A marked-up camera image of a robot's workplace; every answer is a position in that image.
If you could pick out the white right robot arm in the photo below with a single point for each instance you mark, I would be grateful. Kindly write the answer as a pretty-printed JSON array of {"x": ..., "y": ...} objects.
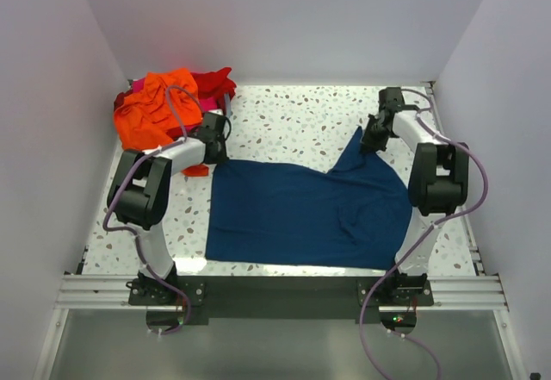
[{"x": 438, "y": 182}]

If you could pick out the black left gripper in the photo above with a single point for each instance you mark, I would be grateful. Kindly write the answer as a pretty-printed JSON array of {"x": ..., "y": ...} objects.
[{"x": 217, "y": 152}]

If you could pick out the blue t-shirt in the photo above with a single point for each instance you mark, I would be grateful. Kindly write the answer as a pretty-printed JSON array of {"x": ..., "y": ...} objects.
[{"x": 356, "y": 215}]

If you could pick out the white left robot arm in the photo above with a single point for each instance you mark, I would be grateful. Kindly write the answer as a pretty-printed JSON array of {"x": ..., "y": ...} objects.
[{"x": 138, "y": 197}]

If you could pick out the red t-shirt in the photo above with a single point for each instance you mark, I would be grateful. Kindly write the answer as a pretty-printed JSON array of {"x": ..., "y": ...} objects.
[{"x": 215, "y": 82}]

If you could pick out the grey laundry basket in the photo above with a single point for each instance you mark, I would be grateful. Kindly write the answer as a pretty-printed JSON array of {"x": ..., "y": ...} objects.
[{"x": 225, "y": 104}]

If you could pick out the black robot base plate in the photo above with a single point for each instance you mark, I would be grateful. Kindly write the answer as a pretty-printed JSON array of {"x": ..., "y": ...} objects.
[{"x": 195, "y": 300}]

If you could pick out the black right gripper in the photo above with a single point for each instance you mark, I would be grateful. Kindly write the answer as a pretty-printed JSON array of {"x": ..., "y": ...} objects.
[{"x": 373, "y": 137}]

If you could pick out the orange t-shirt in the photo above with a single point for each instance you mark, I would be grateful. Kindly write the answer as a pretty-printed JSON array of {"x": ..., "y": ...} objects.
[{"x": 159, "y": 113}]

